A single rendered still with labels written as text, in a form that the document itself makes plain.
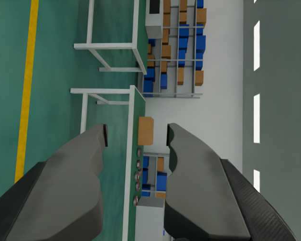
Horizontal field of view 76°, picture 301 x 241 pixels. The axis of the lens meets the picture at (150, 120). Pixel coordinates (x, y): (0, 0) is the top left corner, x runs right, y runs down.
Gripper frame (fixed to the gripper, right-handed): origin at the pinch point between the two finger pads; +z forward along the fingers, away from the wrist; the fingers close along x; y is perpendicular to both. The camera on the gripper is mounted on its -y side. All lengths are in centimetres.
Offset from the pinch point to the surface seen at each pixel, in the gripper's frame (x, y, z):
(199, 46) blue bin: 166, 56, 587
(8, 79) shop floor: -95, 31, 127
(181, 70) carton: 112, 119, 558
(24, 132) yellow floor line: -94, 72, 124
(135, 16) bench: -7, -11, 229
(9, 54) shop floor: -94, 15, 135
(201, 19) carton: 174, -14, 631
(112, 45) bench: -34, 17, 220
